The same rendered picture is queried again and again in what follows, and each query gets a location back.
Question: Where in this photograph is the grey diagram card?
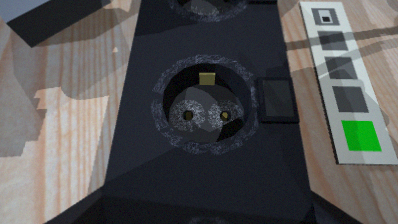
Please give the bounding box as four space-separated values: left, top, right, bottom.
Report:
299 2 398 165

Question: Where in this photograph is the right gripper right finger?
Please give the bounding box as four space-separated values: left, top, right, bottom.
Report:
311 190 363 224

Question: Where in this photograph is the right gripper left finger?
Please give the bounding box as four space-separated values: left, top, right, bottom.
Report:
43 185 104 224

